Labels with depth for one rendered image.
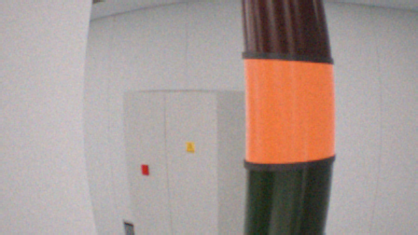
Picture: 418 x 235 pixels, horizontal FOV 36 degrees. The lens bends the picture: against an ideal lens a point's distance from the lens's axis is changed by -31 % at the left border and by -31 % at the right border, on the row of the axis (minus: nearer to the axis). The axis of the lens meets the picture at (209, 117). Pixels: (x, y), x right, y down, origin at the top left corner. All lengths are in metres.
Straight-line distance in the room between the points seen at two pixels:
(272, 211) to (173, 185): 7.27
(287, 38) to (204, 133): 6.94
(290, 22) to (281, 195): 0.08
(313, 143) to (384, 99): 6.11
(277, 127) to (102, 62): 8.70
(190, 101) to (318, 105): 7.03
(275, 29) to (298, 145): 0.05
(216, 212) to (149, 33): 2.10
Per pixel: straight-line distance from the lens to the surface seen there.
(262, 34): 0.39
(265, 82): 0.39
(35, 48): 1.95
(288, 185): 0.39
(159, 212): 7.87
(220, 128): 7.26
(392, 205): 6.51
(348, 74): 6.77
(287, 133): 0.39
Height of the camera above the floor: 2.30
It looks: 4 degrees down
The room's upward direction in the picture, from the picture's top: 1 degrees counter-clockwise
